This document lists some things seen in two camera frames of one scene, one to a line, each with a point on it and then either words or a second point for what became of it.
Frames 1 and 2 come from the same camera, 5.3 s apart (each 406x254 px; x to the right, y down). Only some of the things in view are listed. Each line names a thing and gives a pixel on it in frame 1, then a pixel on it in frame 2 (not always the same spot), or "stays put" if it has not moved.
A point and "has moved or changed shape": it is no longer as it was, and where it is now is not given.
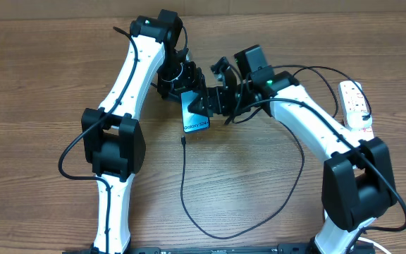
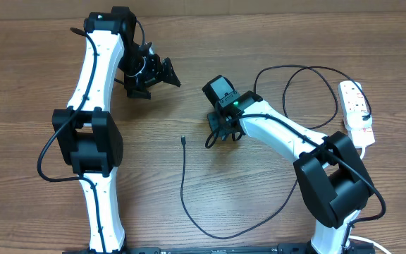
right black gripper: x=223 y=109 to x=214 y=119
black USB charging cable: x=290 y=126 has moved or changed shape
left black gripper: x=192 y=80 to x=156 y=75
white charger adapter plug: x=355 y=120 stays put
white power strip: x=352 y=99 stays put
